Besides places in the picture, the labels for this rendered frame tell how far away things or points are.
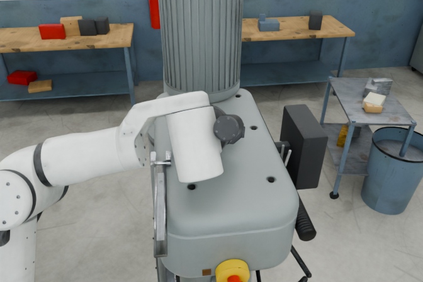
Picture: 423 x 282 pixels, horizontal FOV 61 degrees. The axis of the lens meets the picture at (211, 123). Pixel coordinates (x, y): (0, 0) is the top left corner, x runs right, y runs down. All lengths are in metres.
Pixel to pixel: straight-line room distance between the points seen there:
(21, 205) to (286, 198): 0.40
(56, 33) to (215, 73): 3.85
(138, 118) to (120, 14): 4.55
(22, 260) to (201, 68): 0.52
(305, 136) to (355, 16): 4.69
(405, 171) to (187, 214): 2.68
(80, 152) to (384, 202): 3.07
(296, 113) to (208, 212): 0.66
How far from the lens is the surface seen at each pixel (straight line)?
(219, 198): 0.63
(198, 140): 0.48
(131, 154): 0.49
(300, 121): 1.16
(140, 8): 4.98
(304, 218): 0.73
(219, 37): 0.82
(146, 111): 0.49
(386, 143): 3.44
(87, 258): 3.04
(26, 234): 0.60
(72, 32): 4.66
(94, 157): 0.51
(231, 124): 0.47
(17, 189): 0.52
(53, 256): 3.14
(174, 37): 0.84
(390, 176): 3.21
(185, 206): 0.61
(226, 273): 0.67
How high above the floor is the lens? 2.33
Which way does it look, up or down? 33 degrees down
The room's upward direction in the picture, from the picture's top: straight up
